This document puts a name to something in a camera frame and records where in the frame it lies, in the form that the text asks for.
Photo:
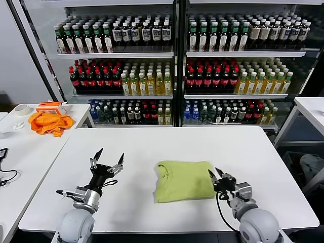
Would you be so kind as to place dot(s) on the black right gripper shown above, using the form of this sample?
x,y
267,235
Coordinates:
x,y
226,186

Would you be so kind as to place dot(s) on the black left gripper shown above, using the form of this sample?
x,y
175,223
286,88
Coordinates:
x,y
100,176

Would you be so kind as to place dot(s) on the light green t-shirt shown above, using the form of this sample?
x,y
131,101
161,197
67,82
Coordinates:
x,y
184,182

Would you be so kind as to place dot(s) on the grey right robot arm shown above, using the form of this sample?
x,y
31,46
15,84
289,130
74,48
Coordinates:
x,y
258,222

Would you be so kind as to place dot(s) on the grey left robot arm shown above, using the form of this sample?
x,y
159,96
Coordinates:
x,y
76,225

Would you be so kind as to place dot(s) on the white cap green bottle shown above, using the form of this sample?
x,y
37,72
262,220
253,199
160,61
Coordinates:
x,y
203,115
104,116
211,115

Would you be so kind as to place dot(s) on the white cap dark bottle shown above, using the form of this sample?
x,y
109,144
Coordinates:
x,y
130,116
234,115
115,116
219,116
137,116
242,115
122,116
226,116

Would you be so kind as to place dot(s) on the blue water bottle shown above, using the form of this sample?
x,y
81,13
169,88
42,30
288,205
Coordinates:
x,y
94,116
195,116
187,116

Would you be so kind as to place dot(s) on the red cap cola bottle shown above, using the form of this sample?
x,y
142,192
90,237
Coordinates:
x,y
190,81
91,82
117,81
146,115
108,82
249,115
153,115
100,82
83,81
208,81
74,81
257,115
217,81
225,81
199,81
234,80

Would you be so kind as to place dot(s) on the crumpled orange cloth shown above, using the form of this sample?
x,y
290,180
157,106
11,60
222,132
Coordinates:
x,y
50,123

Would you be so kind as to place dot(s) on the yellow juice bottle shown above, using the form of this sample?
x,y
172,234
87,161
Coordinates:
x,y
167,116
269,87
259,87
134,87
286,86
265,116
160,116
159,86
278,87
241,87
250,87
168,86
125,87
150,87
273,116
142,87

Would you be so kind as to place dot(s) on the dark plastic crate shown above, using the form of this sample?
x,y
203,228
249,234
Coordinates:
x,y
291,162

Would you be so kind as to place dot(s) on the white side table with clutter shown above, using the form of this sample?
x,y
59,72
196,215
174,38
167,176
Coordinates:
x,y
30,157

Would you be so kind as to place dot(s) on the orange and white box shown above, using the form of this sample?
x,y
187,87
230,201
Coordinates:
x,y
49,108

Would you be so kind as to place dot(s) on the grey white garment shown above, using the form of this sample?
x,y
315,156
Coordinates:
x,y
311,167

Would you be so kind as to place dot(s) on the small white crumpled object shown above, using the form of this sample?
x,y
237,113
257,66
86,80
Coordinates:
x,y
19,125

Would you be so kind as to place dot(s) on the beige masking tape roll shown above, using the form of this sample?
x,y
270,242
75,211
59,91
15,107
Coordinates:
x,y
23,113

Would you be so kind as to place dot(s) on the black flat device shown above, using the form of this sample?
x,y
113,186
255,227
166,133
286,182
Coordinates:
x,y
3,153

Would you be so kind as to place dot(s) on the beverage shelf unit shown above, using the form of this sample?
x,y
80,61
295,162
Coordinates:
x,y
240,54
114,55

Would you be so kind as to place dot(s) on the empty white side table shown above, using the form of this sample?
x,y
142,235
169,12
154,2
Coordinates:
x,y
311,108

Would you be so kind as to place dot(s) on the green cap dark tea bottle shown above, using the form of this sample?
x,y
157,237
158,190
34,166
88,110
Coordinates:
x,y
213,37
60,41
79,41
89,41
70,41
223,37
244,37
108,41
98,41
203,37
234,37
193,37

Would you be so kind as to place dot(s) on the white cap blue label bottle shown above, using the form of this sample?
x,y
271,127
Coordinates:
x,y
135,35
294,34
156,35
166,35
146,35
126,35
117,35
284,34
274,34
304,34

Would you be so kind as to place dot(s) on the white cap beige label bottle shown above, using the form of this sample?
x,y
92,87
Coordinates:
x,y
254,34
265,34

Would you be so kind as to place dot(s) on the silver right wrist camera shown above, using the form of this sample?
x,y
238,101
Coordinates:
x,y
244,189

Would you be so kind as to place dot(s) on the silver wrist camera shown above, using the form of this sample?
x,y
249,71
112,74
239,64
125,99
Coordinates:
x,y
78,193
244,189

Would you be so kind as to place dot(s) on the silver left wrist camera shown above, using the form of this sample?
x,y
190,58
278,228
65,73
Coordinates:
x,y
78,193

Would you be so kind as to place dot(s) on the black slanted frame post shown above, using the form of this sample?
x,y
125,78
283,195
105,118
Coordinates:
x,y
35,50

